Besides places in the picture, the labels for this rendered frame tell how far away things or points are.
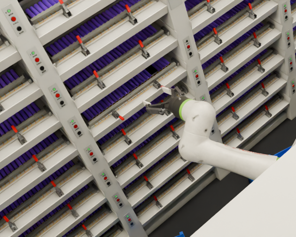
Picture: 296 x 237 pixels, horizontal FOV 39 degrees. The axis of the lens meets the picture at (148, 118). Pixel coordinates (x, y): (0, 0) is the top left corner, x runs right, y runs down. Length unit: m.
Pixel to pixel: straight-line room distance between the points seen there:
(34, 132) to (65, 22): 0.51
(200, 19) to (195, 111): 0.75
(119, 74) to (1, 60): 0.57
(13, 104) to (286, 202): 1.40
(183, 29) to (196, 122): 0.68
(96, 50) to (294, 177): 1.40
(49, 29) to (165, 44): 0.61
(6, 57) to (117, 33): 0.51
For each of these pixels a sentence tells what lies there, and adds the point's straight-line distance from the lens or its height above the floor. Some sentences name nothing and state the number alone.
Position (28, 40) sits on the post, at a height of 1.52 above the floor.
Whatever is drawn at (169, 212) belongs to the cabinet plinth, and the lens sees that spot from 2.76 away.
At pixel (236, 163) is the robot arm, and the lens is 1.59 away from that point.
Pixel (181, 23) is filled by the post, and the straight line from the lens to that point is 2.11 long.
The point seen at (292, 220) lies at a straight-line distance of 0.58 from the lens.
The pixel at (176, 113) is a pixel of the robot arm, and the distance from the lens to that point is 1.69.
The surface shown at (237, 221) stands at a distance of 0.58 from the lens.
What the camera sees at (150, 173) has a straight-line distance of 2.49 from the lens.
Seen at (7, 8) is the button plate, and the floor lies 1.67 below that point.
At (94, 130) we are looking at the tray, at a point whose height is 0.94.
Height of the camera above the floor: 2.21
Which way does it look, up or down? 39 degrees down
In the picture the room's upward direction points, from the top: 23 degrees counter-clockwise
